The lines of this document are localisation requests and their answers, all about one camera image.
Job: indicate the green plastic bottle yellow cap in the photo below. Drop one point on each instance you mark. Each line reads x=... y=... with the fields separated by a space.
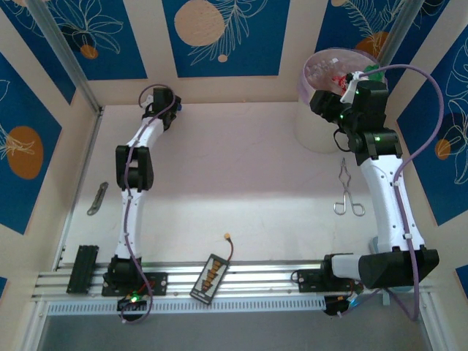
x=376 y=77

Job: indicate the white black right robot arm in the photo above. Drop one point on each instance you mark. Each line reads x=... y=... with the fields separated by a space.
x=387 y=204

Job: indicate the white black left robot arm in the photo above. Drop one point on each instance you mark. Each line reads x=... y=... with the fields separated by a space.
x=133 y=219

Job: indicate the white ribbed plastic bin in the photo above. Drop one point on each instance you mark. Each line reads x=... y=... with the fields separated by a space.
x=314 y=135

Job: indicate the purple plastic bin liner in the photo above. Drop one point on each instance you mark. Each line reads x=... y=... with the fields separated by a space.
x=302 y=87

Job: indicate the silver scissor tongs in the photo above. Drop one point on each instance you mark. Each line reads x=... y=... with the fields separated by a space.
x=345 y=183

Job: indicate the grey metal tweezers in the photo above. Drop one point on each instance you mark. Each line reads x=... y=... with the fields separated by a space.
x=98 y=199

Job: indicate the black board gold pads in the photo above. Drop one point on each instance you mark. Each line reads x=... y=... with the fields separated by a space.
x=210 y=278

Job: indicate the right controller board green light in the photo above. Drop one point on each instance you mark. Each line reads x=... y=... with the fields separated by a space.
x=334 y=305

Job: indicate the controller board green light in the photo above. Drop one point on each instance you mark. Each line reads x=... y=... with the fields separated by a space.
x=131 y=301
x=334 y=305

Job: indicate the black extrusion block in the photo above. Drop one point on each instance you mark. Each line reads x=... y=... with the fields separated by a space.
x=82 y=268

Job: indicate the left controller board green light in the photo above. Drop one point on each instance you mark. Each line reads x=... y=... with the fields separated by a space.
x=131 y=301

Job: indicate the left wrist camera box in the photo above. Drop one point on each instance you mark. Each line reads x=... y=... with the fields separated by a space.
x=162 y=98

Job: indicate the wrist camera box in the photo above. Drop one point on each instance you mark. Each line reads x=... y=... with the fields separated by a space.
x=373 y=102
x=162 y=98

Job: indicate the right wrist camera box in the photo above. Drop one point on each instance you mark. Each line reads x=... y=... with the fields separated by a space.
x=373 y=102

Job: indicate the aluminium corner post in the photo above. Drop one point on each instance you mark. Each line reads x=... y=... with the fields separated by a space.
x=396 y=33
x=66 y=55

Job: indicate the aluminium side rail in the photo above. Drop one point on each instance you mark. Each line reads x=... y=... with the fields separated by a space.
x=81 y=175

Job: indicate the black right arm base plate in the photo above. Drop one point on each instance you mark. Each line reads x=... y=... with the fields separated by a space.
x=311 y=281

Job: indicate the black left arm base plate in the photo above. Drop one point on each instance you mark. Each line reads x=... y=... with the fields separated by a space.
x=157 y=283

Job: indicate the aluminium extrusion rail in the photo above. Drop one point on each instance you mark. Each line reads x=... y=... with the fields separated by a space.
x=256 y=278

